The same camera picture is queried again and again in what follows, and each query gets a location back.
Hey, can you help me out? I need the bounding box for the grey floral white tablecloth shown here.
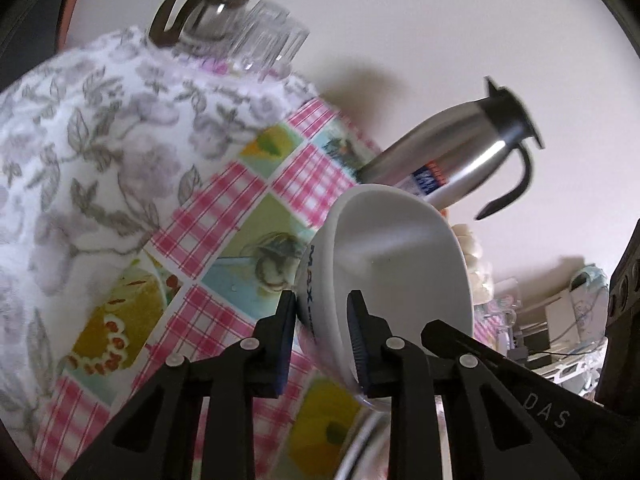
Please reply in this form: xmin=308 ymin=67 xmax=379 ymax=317
xmin=1 ymin=27 xmax=316 ymax=453

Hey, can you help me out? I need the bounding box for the pink checkered fruit tablecloth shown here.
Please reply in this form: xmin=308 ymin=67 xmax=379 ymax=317
xmin=30 ymin=99 xmax=376 ymax=479

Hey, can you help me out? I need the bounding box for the clear glass mug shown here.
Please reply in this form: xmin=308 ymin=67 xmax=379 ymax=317
xmin=473 ymin=278 xmax=522 ymax=354

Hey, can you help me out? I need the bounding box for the bag of white buns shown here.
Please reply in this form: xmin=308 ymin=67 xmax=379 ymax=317
xmin=451 ymin=224 xmax=495 ymax=304

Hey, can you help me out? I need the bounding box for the small white cup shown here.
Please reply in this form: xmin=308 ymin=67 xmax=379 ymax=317
xmin=294 ymin=184 xmax=474 ymax=399

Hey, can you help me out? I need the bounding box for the clear glass tumbler set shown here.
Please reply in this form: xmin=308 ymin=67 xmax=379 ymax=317
xmin=149 ymin=0 xmax=309 ymax=81

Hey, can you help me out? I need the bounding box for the stainless steel thermos jug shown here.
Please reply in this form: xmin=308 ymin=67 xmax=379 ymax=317
xmin=357 ymin=77 xmax=544 ymax=220

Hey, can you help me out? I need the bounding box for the white lattice shelf unit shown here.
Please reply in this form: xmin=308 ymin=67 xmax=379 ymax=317
xmin=506 ymin=264 xmax=610 ymax=399

